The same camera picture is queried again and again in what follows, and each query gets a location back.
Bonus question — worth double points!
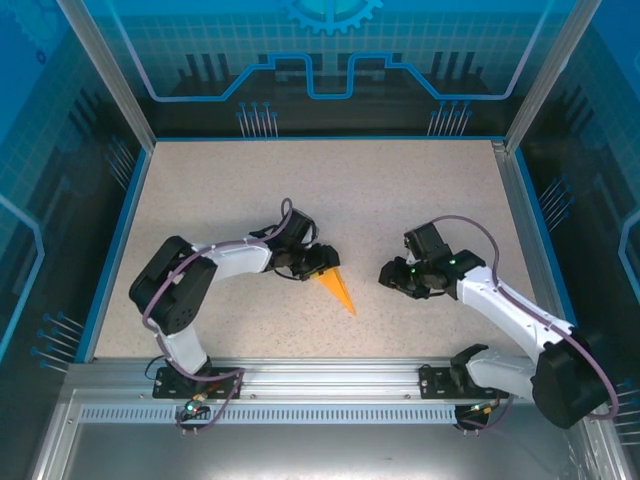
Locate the blue table edge strip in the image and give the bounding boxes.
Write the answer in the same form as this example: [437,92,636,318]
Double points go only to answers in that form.
[82,147,154,364]
[514,149,591,364]

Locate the aluminium mounting beam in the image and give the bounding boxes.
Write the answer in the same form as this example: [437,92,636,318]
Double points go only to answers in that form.
[64,357,596,401]

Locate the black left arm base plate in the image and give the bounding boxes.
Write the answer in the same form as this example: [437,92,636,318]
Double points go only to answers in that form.
[152,366,244,401]

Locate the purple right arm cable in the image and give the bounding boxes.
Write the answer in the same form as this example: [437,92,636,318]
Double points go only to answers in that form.
[429,214,621,434]

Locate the grey metal tray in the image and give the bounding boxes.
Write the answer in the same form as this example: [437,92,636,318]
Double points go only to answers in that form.
[29,389,626,480]

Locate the slotted grey cable duct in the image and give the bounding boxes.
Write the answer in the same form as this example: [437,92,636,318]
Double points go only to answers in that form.
[78,405,459,426]

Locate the aluminium side rail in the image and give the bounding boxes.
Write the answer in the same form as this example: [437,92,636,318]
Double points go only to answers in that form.
[492,139,571,361]

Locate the orange paper sheet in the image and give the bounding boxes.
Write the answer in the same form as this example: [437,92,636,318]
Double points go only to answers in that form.
[317,267,359,317]

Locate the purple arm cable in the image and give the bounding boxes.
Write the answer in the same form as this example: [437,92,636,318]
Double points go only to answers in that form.
[429,214,621,434]
[142,197,294,436]

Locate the thin black wire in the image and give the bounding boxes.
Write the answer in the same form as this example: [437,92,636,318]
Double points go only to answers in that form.
[143,355,169,384]

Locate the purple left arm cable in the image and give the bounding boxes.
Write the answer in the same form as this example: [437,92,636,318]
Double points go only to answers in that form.
[142,197,294,436]

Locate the aluminium frame post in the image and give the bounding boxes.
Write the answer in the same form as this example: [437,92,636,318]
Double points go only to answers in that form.
[504,0,604,154]
[54,0,157,151]

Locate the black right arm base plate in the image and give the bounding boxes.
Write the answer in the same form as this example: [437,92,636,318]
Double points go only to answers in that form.
[418,364,506,401]

